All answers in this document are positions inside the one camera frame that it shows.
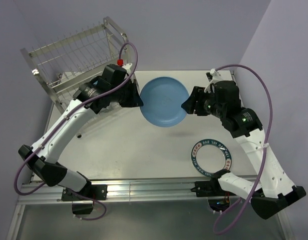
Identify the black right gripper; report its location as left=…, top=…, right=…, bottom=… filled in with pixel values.
left=181, top=85, right=225, bottom=119

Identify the light blue plate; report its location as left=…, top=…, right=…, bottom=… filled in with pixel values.
left=140, top=76, right=189, bottom=128

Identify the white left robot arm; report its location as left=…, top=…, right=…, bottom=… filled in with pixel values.
left=19, top=63, right=143, bottom=200

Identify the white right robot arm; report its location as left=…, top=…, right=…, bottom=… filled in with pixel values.
left=181, top=80, right=306, bottom=220

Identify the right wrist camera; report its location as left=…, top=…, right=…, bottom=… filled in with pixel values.
left=204, top=68, right=222, bottom=93

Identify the white plate green rim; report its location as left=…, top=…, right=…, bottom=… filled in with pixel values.
left=190, top=139, right=232, bottom=177

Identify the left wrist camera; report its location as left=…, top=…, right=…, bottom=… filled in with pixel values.
left=117, top=58, right=134, bottom=75

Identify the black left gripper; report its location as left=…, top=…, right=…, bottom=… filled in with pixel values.
left=110, top=79, right=143, bottom=108

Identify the aluminium mounting rail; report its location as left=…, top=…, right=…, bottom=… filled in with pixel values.
left=17, top=177, right=209, bottom=205

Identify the stainless steel dish rack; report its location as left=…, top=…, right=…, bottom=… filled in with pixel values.
left=20, top=16, right=132, bottom=114

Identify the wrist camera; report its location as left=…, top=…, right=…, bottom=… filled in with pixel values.
left=204, top=68, right=222, bottom=93
left=117, top=58, right=134, bottom=75

